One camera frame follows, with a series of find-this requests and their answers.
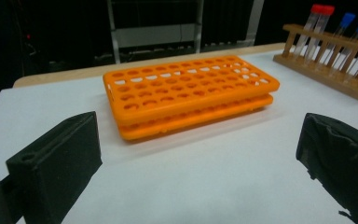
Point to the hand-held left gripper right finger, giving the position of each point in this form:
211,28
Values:
341,161

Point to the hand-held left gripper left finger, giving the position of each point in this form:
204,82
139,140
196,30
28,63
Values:
56,168

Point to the wooden test tube rack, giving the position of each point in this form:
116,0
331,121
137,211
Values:
338,77

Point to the orange plastic tube rack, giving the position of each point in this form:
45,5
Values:
180,102

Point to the dark equipment with red light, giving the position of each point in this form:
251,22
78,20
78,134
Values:
28,36

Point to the white table sheet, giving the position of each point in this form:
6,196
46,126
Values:
199,180

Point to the grey metal stand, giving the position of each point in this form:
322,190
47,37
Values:
155,35

